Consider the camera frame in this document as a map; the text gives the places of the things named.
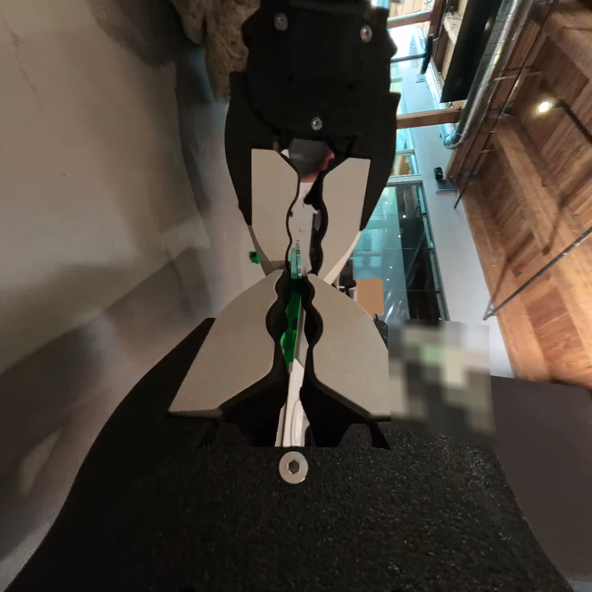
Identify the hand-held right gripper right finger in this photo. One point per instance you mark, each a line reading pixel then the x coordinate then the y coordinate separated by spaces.
pixel 351 360

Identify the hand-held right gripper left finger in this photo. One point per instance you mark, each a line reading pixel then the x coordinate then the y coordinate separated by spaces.
pixel 231 360

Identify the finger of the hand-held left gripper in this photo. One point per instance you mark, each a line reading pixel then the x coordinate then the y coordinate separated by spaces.
pixel 344 203
pixel 270 199

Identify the green mosaic lego plate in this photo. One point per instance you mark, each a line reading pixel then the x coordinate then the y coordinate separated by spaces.
pixel 293 319

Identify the person's left forearm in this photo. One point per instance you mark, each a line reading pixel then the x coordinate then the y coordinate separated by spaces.
pixel 217 46

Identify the brown chair backrest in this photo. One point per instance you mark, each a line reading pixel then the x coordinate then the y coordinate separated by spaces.
pixel 370 296

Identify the glass partition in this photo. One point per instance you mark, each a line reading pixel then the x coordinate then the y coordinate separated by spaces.
pixel 407 240

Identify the ceiling spot lamp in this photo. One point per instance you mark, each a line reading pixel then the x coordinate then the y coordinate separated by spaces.
pixel 544 106

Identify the silver ventilation duct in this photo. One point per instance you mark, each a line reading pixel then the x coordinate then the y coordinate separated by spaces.
pixel 485 78

